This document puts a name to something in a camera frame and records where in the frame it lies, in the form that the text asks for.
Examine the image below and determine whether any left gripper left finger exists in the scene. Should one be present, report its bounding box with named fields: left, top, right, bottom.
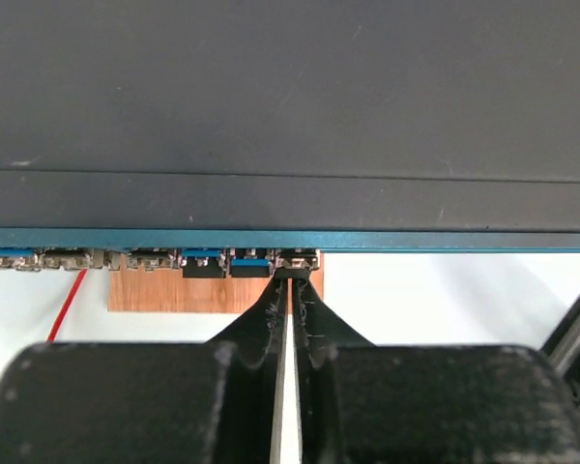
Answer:
left=0, top=279, right=288, bottom=463

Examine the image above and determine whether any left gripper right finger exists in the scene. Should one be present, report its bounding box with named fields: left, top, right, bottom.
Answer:
left=292, top=279, right=580, bottom=463

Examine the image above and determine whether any silver SFP module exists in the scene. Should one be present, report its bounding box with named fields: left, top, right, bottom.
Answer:
left=274, top=248, right=321, bottom=279

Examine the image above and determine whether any wooden board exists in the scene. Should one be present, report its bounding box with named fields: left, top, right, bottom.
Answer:
left=108, top=249, right=324, bottom=313

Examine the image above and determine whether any red ethernet cable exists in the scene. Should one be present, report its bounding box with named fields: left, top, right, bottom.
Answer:
left=45, top=268, right=89, bottom=343

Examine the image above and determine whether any black network switch blue front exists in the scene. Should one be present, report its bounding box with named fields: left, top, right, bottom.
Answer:
left=0, top=1, right=580, bottom=272

